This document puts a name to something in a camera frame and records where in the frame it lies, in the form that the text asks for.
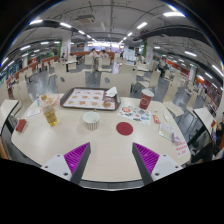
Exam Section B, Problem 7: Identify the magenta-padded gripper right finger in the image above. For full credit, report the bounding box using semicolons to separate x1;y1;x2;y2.
132;142;184;186

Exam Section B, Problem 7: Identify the person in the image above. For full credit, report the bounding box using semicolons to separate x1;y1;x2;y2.
90;48;100;61
157;60;168;78
100;49;111;61

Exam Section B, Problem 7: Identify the ceiling air conditioner unit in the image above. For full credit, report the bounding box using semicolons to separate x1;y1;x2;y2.
75;14;96;24

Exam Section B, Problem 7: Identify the group of beige chairs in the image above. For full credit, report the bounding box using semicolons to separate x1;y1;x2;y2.
4;53;224;114

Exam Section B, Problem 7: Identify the flat red card holder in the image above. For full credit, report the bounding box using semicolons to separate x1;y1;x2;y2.
15;118;28;134

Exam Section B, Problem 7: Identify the tall red paper cup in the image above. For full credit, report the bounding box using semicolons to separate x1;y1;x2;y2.
138;88;155;111

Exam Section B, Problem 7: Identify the flat round red coaster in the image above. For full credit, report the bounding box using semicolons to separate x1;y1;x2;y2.
115;121;134;136

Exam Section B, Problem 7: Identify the printed paper tray liner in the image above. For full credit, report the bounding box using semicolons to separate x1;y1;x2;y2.
63;88;116;110

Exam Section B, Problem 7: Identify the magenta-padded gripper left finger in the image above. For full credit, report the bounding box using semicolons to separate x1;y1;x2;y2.
41;142;92;186

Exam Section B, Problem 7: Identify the group of ceiling lights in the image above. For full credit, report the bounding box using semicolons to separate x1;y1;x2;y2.
0;9;224;79

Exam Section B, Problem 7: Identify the beige chair with round hole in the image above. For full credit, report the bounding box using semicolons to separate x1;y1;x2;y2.
99;72;133;98
57;71;87;94

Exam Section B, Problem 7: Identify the clear bottle with yellow cap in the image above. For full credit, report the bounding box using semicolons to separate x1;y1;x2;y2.
41;94;59;127

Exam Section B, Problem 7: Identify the dark brown food tray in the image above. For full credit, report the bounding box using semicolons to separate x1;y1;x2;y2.
60;87;121;111

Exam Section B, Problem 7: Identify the plain beige chair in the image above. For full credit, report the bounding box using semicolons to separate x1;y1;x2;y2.
162;81;186;118
11;79;33;113

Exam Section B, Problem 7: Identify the white red-patterned paper cup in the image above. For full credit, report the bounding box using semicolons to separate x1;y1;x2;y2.
82;111;101;131

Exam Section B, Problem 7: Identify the beige chair with black frame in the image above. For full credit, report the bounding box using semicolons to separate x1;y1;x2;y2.
0;98;20;134
193;107;218;136

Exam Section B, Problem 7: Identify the white paper napkin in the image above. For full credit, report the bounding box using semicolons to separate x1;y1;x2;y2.
105;86;118;98

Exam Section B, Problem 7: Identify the colourful printed paper leaflet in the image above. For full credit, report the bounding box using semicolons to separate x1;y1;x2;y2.
117;103;153;127

